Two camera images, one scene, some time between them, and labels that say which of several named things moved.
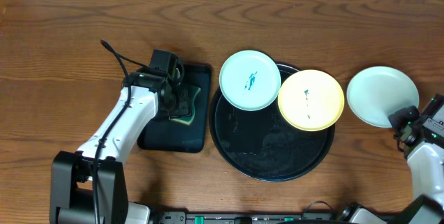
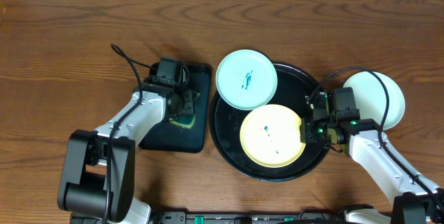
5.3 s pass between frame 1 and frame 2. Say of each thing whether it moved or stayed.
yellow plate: moved
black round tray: stayed
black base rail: stayed
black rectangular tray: stayed
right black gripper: moved
